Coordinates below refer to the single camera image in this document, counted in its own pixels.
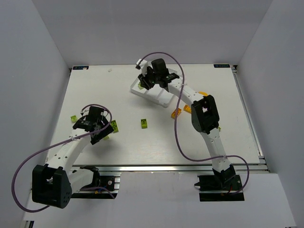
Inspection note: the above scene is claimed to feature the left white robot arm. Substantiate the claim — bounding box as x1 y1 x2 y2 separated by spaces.
32 104 114 209

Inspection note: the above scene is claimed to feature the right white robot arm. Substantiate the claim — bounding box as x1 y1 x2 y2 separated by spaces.
136 58 236 189

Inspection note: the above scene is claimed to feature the long green lego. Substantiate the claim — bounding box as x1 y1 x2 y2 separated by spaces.
111 120 119 133

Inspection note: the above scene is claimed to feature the white divided tray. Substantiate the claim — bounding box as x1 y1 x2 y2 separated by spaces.
130 78 175 107

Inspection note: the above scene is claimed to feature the orange lego left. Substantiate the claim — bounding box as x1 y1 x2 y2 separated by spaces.
171 108 182 119

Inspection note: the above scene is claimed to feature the orange lego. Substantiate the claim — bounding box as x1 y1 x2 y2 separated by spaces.
183 105 191 114
171 108 182 119

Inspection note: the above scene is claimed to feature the orange lego right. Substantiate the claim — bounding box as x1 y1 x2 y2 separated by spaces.
183 105 191 114

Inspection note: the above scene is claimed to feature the yellow oval lego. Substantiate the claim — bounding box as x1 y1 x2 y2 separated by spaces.
199 91 208 96

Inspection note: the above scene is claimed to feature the left blue table label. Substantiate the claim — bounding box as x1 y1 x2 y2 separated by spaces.
72 66 89 70

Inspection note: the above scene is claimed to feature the blue table label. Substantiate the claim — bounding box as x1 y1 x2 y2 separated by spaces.
213 64 230 68
72 66 89 70

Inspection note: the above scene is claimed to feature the right blue table label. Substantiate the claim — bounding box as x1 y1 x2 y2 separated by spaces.
213 64 230 68

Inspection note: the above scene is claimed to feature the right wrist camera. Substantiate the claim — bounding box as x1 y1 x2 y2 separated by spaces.
135 59 149 75

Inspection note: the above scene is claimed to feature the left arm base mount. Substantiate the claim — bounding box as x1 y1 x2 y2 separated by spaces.
69 166 120 200

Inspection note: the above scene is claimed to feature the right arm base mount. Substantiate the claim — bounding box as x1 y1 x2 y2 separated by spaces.
194 175 245 202

